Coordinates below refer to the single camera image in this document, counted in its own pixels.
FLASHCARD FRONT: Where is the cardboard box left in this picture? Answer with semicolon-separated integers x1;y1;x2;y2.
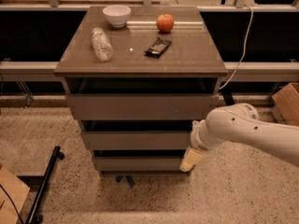
0;164;30;224

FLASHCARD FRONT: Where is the black cable on box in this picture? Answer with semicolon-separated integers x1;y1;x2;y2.
0;184;24;224

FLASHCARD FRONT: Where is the cardboard box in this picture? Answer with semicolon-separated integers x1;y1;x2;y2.
0;164;30;224
272;82;299;126

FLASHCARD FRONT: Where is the grey drawer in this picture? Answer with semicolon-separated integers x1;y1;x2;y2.
81;120;192;150
92;149;185;172
66;77;219;120

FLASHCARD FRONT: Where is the black snack bar packet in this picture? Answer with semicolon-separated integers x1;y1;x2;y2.
145;37;172;58

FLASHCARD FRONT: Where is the clear plastic bottle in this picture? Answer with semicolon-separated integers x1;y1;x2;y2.
91;28;113;62

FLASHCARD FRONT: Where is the grey drawer cabinet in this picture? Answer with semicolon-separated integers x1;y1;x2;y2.
53;5;228;176

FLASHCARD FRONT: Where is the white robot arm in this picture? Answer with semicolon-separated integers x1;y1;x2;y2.
179;103;299;172

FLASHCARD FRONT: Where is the grey bottom drawer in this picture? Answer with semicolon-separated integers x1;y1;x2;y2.
92;149;185;172

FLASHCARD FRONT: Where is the cardboard box right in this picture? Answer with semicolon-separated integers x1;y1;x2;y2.
272;82;299;126

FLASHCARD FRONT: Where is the white cable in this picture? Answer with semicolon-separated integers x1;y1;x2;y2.
218;4;254;91

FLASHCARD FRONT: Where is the white ceramic bowl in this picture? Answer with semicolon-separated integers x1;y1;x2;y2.
103;5;131;28

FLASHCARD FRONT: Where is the red apple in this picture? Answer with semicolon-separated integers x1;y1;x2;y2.
156;14;174;33

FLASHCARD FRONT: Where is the black metal stand leg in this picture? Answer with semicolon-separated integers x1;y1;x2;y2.
25;146;64;224

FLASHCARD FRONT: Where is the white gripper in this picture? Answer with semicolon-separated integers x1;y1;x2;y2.
179;120;215;172

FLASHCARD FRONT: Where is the grey top drawer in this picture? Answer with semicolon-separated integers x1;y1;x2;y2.
66;77;219;120

